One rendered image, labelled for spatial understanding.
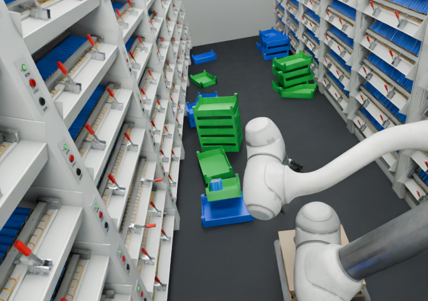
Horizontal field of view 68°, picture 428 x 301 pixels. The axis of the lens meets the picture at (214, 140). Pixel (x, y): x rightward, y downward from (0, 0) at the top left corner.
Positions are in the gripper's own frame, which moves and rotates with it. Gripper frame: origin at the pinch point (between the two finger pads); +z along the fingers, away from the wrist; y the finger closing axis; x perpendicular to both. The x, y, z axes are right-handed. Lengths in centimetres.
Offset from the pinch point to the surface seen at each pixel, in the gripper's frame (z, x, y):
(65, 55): -72, 56, -16
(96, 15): -71, 71, 7
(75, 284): -41, 15, -62
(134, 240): -14, 35, -47
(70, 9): -84, 45, -8
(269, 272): 52, 14, -21
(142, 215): -11, 44, -39
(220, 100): 42, 113, 64
